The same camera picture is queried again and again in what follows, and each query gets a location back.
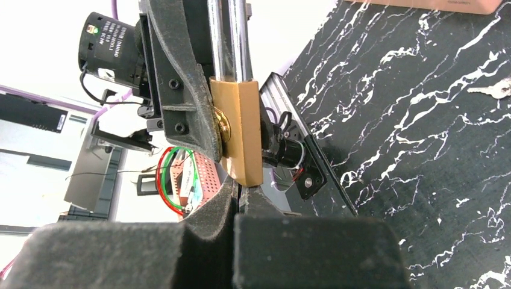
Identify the silver key bunch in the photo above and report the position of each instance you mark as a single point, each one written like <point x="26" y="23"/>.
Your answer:
<point x="500" y="90"/>

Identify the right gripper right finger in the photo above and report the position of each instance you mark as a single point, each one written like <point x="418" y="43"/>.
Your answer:
<point x="273" y="250"/>

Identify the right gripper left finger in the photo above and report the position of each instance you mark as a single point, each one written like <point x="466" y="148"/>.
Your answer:
<point x="194" y="253"/>

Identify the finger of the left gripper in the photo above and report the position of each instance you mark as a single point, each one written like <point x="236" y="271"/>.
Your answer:
<point x="270" y="144"/>

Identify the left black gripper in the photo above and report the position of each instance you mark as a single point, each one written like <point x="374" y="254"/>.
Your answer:
<point x="174" y="37"/>

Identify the brass padlock long shackle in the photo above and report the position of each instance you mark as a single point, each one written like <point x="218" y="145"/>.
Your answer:
<point x="235" y="93"/>

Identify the orange plastic file organizer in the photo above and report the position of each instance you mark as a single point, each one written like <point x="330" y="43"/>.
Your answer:
<point x="484" y="7"/>

